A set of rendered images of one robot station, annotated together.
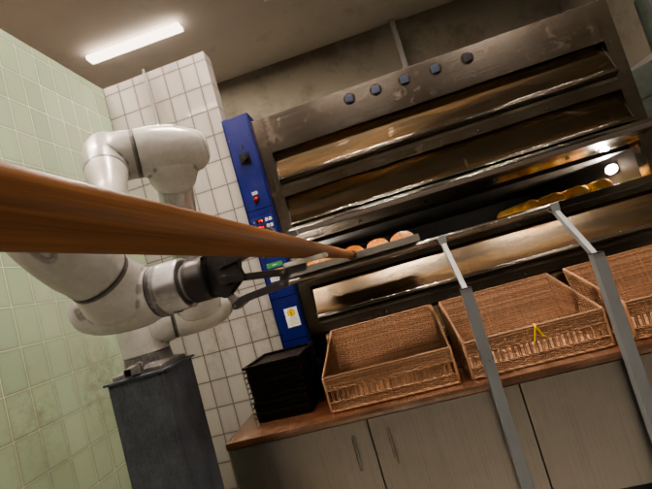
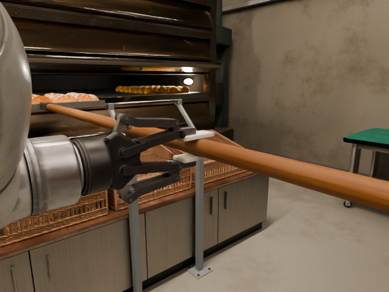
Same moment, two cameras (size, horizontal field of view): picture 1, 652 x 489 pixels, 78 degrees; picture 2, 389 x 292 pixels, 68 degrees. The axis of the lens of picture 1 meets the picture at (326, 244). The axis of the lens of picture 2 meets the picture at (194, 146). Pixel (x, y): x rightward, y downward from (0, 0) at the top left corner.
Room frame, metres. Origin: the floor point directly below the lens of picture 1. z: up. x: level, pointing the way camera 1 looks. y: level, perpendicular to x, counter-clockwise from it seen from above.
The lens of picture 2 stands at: (0.33, 0.40, 1.31)
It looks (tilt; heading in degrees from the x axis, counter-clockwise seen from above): 13 degrees down; 312
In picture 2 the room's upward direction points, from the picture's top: straight up
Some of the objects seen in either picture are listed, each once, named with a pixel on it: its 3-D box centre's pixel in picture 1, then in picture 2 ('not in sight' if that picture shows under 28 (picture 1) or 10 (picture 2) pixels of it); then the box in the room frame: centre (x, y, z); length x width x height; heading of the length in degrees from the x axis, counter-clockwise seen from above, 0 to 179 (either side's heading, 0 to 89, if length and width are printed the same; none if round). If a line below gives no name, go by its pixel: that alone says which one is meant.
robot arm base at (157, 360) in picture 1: (146, 362); not in sight; (1.40, 0.71, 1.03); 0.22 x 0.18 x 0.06; 174
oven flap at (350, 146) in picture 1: (434, 116); (108, 0); (2.12, -0.74, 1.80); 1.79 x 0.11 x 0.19; 82
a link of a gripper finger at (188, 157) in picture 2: (306, 260); (194, 156); (0.66, 0.04, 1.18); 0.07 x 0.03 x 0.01; 82
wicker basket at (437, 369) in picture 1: (386, 353); (40, 190); (1.93, -0.13, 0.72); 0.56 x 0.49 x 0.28; 82
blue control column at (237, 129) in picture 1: (315, 287); not in sight; (3.18, 0.17, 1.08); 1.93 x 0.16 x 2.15; 172
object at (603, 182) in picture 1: (547, 201); (151, 88); (2.48, -1.38, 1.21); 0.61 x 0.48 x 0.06; 172
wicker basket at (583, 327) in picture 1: (513, 320); (137, 168); (1.86, -0.72, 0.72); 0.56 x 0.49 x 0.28; 82
